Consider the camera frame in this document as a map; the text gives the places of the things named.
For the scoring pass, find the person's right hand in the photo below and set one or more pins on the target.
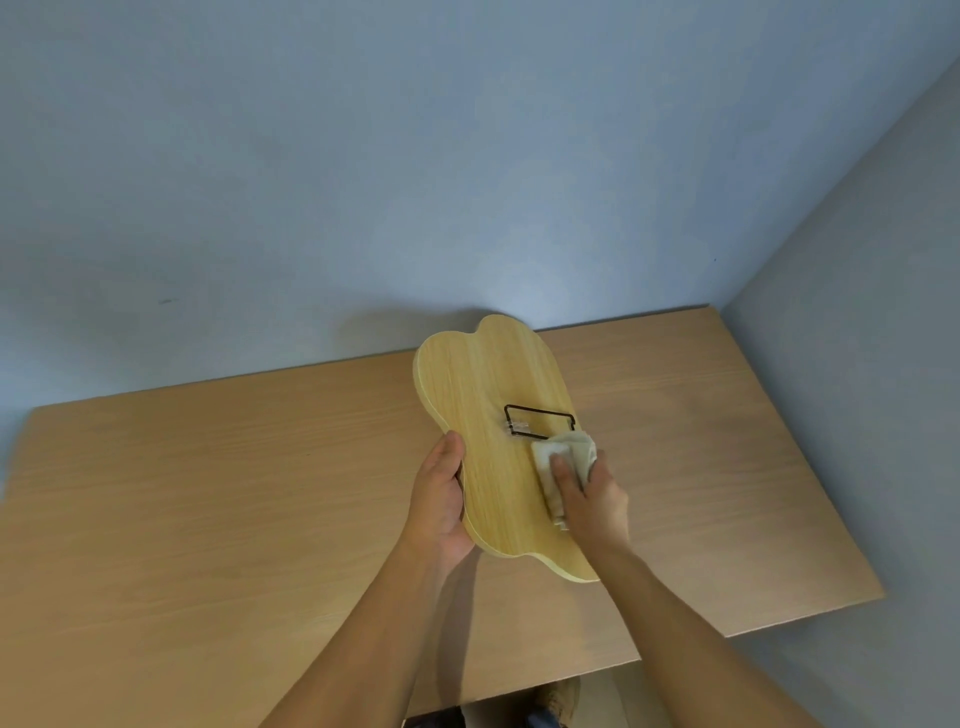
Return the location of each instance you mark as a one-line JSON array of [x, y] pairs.
[[598, 510]]

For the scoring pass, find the person's left hand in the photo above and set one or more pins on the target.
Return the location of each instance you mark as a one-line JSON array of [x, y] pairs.
[[439, 510]]

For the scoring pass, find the person's right thumb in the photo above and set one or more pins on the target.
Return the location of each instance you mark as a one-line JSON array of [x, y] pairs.
[[564, 484]]

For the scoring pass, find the person's left thumb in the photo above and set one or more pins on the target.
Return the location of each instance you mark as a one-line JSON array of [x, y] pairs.
[[453, 454]]

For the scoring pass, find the white cleaning cloth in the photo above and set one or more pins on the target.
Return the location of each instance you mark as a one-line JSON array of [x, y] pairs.
[[562, 469]]

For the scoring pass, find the cloud-shaped wooden board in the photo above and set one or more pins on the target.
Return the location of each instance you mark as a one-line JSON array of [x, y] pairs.
[[487, 435]]

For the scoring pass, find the person's right forearm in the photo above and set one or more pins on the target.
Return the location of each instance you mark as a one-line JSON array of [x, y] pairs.
[[690, 645]]

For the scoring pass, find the person's left forearm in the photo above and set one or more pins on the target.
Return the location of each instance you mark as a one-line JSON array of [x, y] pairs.
[[352, 645]]

